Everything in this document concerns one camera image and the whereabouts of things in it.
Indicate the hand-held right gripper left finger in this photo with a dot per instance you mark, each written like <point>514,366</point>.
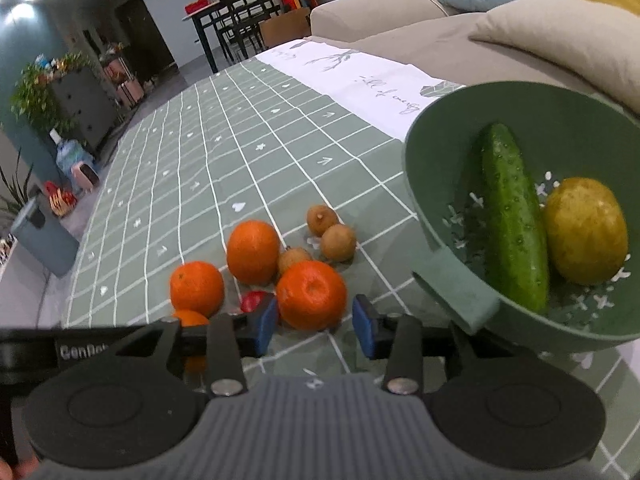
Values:
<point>265,324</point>

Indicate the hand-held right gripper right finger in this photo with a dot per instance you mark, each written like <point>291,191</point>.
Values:
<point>365,327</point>

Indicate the small red fruit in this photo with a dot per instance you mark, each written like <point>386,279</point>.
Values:
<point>251,301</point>

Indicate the orange mandarin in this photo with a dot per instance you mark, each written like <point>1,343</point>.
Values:
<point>192,319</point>
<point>253,252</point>
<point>196,288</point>
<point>311,295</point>

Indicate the brown longan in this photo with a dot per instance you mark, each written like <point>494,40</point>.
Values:
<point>338,242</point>
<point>321,219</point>
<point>293,259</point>

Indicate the green plastic bowl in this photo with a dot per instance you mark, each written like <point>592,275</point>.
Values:
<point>575,125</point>

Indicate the teal bin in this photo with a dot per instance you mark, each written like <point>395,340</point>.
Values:
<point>45,240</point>

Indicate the red toy bag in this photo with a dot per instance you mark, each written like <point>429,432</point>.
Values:
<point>60,200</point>

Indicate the green checked tablecloth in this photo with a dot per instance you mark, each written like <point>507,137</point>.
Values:
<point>200,160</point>

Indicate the green cucumber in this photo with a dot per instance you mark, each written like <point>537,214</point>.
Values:
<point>510,210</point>

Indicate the pink heater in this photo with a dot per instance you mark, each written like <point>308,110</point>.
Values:
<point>85,176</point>

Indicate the blue water bottle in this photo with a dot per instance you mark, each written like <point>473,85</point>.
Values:
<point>67,152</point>

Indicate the yellow-green mango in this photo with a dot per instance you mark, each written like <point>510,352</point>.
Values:
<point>585,230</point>

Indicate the grey drawer cabinet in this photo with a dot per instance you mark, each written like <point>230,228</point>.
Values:
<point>85,105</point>

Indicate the green leafy plant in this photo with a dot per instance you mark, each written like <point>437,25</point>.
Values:
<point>37,90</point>

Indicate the pink suitcase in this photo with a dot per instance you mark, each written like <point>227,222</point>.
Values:
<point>127,92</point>

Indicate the beige sofa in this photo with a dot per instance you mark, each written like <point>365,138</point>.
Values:
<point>400,20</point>

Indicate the black dining chair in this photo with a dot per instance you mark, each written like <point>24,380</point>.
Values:
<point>240,15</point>

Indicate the dark dining table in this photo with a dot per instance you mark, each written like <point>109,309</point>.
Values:
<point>200,17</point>

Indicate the red box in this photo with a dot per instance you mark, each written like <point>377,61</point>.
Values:
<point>200,5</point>

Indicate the beige cushion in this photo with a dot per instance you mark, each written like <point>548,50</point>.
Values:
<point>565,35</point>

